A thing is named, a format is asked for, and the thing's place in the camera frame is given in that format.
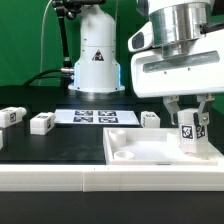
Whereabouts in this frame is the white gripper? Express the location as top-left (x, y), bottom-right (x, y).
top-left (131, 31), bottom-right (224, 125)

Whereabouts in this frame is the white square tabletop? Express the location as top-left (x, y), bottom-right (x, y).
top-left (103, 128), bottom-right (224, 166)

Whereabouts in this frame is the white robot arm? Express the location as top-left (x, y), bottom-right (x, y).
top-left (69, 0), bottom-right (224, 124)

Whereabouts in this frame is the white fiducial marker sheet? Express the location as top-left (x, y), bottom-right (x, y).
top-left (55, 109), bottom-right (139, 125)

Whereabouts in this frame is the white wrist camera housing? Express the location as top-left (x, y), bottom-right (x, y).
top-left (128, 21), bottom-right (154, 52)

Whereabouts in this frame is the white fence wall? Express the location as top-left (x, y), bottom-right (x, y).
top-left (0, 132), bottom-right (224, 193)

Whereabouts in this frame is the black cable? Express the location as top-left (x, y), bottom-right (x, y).
top-left (22, 68), bottom-right (74, 88)

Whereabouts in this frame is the white cable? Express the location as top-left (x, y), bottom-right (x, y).
top-left (39, 0), bottom-right (54, 87)

